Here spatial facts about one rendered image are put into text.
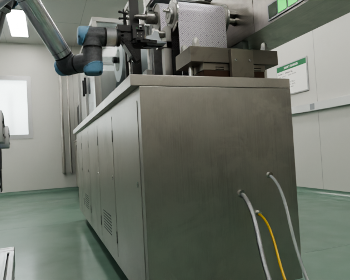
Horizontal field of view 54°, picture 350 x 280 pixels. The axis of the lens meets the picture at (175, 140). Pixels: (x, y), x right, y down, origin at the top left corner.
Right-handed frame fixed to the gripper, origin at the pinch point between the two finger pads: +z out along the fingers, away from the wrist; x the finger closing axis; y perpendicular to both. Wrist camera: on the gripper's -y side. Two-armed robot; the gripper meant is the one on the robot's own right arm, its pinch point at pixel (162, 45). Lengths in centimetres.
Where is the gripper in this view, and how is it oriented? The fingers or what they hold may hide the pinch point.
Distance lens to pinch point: 154.9
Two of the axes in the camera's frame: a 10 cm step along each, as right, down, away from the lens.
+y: -0.5, -10.0, 0.3
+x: -3.5, 0.5, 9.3
